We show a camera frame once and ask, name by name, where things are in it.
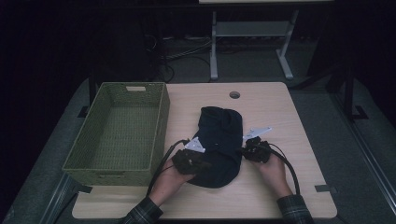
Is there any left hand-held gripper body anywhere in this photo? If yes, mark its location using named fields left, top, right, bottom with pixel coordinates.
left=172, top=136, right=208, bottom=175

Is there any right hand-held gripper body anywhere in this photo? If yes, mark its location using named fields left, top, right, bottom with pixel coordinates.
left=242, top=126, right=273, bottom=164

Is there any dark navy garment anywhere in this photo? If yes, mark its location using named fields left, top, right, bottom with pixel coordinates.
left=186, top=105, right=245, bottom=189

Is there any green woven basket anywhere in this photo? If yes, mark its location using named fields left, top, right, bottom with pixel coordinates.
left=62, top=81, right=171, bottom=188

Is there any person's right hand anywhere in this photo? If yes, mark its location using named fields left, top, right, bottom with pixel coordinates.
left=253, top=151, right=294, bottom=199

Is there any person's left hand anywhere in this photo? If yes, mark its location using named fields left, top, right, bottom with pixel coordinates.
left=148, top=158, right=196, bottom=207

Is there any white metal stand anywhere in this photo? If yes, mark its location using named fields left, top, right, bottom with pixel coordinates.
left=209, top=8, right=300, bottom=81

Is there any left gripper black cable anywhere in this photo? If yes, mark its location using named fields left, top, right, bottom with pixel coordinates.
left=146, top=138, right=191, bottom=198

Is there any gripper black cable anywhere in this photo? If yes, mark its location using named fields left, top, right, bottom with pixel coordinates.
left=146, top=138, right=191, bottom=198
left=267, top=142, right=302, bottom=196

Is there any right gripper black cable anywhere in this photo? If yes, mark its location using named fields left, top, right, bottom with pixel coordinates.
left=267, top=142, right=302, bottom=196

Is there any black metal post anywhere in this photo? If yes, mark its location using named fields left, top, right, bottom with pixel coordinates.
left=88, top=69, right=98, bottom=108
left=343, top=66, right=370, bottom=121

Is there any bundle of floor cables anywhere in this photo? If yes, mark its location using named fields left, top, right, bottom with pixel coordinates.
left=144, top=33, right=216, bottom=83

